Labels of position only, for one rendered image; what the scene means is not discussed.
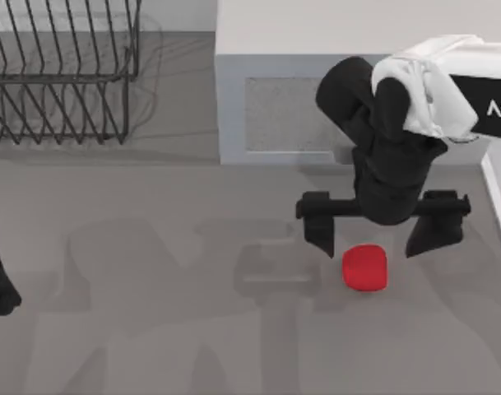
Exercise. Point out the pale grey cabinet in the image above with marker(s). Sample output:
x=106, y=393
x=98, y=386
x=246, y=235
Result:
x=266, y=41

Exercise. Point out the red rounded block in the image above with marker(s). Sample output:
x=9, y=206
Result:
x=364, y=267

